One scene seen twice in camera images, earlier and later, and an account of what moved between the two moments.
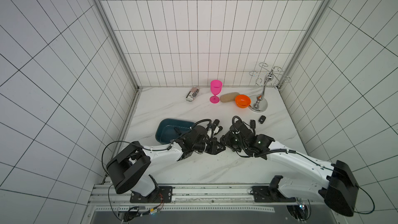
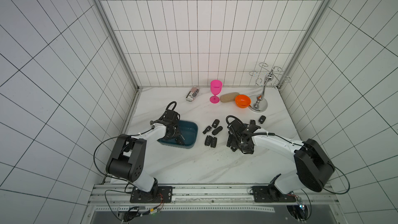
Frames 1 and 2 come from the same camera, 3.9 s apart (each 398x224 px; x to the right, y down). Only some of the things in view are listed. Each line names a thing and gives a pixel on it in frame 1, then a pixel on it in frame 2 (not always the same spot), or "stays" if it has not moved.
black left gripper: x=213 y=147 to x=178 y=133
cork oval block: x=229 y=97 stays
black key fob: x=262 y=119 stays
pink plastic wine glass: x=216 y=86 stays
